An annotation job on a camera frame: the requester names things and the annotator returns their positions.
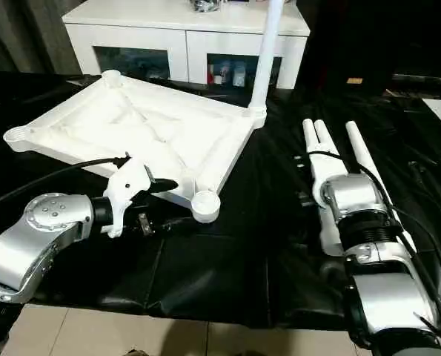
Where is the white plastic table leg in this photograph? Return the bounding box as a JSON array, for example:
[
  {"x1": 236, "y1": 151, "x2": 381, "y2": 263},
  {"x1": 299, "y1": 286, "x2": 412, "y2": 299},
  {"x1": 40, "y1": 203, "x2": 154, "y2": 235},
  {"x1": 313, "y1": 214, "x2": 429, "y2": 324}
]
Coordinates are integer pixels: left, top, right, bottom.
[
  {"x1": 245, "y1": 0, "x2": 285, "y2": 129},
  {"x1": 345, "y1": 120, "x2": 417, "y2": 253},
  {"x1": 302, "y1": 118, "x2": 346, "y2": 257},
  {"x1": 314, "y1": 119, "x2": 342, "y2": 154}
]

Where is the white plastic table top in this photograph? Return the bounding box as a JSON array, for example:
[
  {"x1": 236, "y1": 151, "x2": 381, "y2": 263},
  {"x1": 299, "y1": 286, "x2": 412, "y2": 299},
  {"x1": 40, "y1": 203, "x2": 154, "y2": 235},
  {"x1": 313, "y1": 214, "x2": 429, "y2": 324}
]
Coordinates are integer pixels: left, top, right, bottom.
[{"x1": 3, "y1": 69, "x2": 268, "y2": 224}]

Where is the black plastic mat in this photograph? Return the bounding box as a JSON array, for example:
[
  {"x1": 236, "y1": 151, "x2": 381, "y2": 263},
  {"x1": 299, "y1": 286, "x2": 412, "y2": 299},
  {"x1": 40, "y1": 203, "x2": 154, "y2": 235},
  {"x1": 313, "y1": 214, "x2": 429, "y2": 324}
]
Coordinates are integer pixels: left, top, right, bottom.
[{"x1": 0, "y1": 70, "x2": 441, "y2": 331}]

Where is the white cabinet with glass doors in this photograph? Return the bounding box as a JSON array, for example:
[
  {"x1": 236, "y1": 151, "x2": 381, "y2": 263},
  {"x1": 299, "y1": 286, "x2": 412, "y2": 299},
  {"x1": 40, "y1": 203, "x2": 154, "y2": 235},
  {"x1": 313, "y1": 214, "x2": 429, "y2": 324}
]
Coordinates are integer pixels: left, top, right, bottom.
[{"x1": 62, "y1": 0, "x2": 312, "y2": 90}]

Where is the black horizontal bar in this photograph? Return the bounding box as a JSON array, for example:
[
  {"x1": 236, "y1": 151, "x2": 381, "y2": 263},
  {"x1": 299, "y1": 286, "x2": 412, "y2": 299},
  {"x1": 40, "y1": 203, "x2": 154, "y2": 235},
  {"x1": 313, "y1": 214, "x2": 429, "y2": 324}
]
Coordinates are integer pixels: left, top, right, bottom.
[{"x1": 392, "y1": 73, "x2": 441, "y2": 89}]

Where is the dark object on cabinet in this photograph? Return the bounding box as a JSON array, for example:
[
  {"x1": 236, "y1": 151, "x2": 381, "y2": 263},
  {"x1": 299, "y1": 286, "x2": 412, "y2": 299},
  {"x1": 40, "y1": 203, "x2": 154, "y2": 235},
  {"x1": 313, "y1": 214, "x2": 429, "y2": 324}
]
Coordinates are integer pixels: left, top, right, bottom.
[{"x1": 188, "y1": 0, "x2": 216, "y2": 12}]

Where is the black left camera cable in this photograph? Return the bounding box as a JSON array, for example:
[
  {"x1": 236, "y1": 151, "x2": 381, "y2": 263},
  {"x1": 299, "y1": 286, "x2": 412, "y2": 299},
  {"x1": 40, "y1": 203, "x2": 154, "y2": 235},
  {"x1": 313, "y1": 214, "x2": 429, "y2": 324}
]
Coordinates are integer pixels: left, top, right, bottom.
[{"x1": 0, "y1": 154, "x2": 133, "y2": 213}]

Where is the black camera cable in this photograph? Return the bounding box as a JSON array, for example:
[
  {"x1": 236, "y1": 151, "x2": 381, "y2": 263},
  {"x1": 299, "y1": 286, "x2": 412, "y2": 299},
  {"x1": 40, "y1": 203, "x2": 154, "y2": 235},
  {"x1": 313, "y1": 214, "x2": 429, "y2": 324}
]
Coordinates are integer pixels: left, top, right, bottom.
[
  {"x1": 308, "y1": 145, "x2": 441, "y2": 356},
  {"x1": 0, "y1": 154, "x2": 133, "y2": 213}
]

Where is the black right camera cable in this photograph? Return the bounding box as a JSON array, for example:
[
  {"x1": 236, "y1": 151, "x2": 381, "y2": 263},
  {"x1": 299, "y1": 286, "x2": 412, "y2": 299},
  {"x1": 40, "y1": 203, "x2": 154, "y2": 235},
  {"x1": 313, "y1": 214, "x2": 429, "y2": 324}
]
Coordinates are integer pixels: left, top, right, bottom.
[{"x1": 308, "y1": 145, "x2": 441, "y2": 356}]

